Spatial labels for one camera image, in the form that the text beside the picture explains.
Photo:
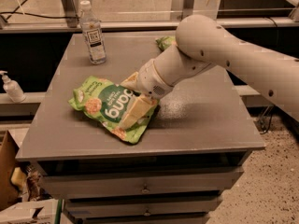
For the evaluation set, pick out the brown cardboard box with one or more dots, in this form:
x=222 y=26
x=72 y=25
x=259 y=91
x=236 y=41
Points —
x=8 y=192

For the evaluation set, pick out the white pump dispenser bottle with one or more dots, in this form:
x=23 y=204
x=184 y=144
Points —
x=12 y=88

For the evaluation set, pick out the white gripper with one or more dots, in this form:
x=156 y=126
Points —
x=149 y=80

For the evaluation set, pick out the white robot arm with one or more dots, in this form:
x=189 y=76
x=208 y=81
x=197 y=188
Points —
x=200 y=45

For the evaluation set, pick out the small green snack bag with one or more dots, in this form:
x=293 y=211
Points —
x=165 y=42

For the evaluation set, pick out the green dang rice chip bag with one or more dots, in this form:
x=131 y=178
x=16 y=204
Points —
x=102 y=100

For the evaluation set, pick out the grey drawer cabinet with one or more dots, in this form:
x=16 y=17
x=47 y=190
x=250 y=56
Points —
x=192 y=151

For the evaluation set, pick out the white cardboard box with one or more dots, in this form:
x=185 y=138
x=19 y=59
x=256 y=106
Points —
x=40 y=212

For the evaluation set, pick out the clear plastic water bottle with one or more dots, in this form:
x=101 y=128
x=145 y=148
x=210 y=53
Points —
x=92 y=32

